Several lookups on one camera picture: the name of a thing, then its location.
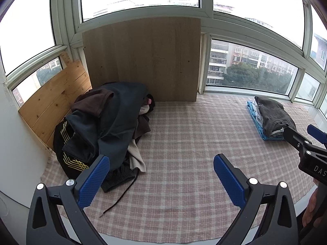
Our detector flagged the pine wood board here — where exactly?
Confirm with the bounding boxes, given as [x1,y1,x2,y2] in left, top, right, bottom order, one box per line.
[18,51,92,150]

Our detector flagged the white folded garment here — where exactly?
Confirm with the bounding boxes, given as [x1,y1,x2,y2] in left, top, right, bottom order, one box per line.
[254,106,265,130]

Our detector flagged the light wood panel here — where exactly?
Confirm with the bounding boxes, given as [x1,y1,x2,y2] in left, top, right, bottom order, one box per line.
[82,17,201,102]

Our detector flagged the dark grey folded shirt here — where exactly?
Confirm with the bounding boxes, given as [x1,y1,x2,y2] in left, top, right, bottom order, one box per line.
[254,96,298,138]

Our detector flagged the person's right hand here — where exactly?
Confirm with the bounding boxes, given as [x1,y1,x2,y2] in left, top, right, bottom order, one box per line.
[302,187,320,227]

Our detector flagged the dark blue shirt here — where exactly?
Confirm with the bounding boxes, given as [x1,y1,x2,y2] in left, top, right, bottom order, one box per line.
[62,82,150,170]

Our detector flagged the white window frame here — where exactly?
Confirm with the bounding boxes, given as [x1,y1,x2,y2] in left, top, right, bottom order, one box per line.
[0,0,327,115]

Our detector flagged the green trees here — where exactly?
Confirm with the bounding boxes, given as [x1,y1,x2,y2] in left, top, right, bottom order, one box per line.
[225,63,293,94]

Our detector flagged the beige ribbed garment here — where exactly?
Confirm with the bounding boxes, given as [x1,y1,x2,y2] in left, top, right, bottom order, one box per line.
[127,139,147,173]

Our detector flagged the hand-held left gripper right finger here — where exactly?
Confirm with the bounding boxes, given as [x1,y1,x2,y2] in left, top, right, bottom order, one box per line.
[213,154,299,245]

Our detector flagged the black drawstring shorts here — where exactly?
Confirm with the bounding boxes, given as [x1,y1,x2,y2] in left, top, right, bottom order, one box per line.
[99,162,140,218]

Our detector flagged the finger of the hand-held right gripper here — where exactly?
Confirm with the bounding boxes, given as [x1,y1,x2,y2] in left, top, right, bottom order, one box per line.
[282,127,315,156]
[307,125,327,145]

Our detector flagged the apartment buildings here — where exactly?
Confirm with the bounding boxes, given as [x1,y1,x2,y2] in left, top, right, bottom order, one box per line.
[11,0,327,108]

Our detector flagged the pink plaid blanket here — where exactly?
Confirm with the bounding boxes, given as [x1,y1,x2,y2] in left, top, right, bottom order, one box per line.
[41,93,320,237]

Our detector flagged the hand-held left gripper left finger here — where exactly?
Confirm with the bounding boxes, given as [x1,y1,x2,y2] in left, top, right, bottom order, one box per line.
[26,154,110,245]

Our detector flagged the pile of unfolded clothes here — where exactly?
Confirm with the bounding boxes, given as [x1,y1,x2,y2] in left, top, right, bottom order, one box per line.
[71,90,152,145]

